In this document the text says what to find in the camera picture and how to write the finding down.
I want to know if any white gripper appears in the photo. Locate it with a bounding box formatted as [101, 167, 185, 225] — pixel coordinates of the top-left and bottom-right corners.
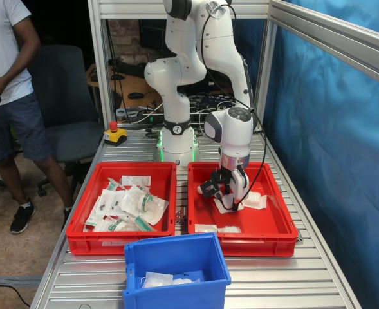
[230, 167, 251, 212]

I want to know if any person left forearm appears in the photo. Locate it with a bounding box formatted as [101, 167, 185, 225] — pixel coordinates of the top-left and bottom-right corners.
[0, 41, 42, 88]

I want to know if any yellow emergency stop box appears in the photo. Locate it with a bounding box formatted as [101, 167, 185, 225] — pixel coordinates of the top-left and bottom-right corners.
[103, 121, 128, 147]

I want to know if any red plastic crate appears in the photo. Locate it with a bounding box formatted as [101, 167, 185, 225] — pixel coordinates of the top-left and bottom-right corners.
[65, 160, 178, 256]
[187, 161, 299, 258]

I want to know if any blue plastic storage bin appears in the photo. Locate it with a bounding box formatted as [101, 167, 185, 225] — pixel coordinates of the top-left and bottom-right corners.
[122, 232, 232, 309]

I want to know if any packed round filter green band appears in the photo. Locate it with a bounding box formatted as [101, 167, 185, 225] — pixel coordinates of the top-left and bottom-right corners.
[122, 185, 170, 226]
[93, 214, 140, 233]

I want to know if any clear packet in blue bin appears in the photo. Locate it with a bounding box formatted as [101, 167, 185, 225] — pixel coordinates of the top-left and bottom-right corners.
[172, 276, 202, 286]

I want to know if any white printed paper packet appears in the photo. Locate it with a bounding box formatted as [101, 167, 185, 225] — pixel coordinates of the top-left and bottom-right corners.
[120, 174, 153, 187]

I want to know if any blue backdrop curtain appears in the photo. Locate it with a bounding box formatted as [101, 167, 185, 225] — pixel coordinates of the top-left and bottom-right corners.
[226, 0, 379, 309]

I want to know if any clear needle blister pack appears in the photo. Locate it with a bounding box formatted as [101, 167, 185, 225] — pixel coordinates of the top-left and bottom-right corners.
[92, 189, 126, 223]

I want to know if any paper pack with green stripe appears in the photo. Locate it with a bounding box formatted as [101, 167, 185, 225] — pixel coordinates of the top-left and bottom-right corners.
[84, 195, 102, 228]

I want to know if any wooden desk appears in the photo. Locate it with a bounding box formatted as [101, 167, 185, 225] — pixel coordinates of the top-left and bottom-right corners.
[86, 62, 164, 112]

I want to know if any black keyboard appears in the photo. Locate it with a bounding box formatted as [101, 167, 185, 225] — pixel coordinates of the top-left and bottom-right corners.
[110, 59, 148, 80]

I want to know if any black monitor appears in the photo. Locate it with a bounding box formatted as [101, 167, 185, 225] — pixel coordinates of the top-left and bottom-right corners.
[140, 19, 168, 52]

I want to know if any dark blue office chair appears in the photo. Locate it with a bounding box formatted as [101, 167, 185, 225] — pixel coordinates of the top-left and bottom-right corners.
[28, 44, 106, 198]

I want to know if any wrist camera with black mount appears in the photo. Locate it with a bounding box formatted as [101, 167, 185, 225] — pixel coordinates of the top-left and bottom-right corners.
[199, 169, 232, 198]

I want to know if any black and white cable clutter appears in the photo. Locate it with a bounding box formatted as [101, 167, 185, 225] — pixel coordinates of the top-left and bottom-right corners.
[115, 91, 257, 133]

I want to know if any aluminium frame post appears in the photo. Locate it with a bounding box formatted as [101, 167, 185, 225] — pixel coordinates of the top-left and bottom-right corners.
[252, 19, 279, 129]
[88, 0, 113, 129]

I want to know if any black camera cable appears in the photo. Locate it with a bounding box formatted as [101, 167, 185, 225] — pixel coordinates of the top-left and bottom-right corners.
[200, 3, 268, 212]

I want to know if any aluminium frame beam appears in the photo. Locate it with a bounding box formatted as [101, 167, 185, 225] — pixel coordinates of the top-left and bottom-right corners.
[268, 0, 379, 91]
[97, 0, 271, 21]

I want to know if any black floor cable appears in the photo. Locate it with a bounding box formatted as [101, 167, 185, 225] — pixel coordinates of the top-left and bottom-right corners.
[0, 283, 32, 308]

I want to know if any grey floor cable cover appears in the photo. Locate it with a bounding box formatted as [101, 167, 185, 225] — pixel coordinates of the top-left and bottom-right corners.
[0, 274, 42, 288]

